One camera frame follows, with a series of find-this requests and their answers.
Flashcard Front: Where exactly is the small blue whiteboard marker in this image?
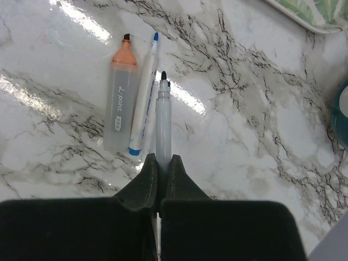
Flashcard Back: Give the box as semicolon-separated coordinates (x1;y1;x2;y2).
167;81;171;93

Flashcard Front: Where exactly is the orange highlighter pen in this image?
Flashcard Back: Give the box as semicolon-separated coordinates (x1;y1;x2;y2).
103;34;138;153

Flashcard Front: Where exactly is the teal rimmed white bowl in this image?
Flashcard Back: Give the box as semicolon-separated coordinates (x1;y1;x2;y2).
330;79;347;149

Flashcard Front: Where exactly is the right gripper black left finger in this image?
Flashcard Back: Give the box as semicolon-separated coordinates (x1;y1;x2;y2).
1;154;158;260

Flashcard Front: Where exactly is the floral rectangular serving tray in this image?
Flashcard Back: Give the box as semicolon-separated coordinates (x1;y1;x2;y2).
266;0;347;34

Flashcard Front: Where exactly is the blue acrylic marker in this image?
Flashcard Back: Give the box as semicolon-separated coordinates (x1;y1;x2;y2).
128;32;159;156

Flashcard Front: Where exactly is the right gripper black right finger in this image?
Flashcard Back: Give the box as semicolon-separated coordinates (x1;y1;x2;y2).
160;155;306;260

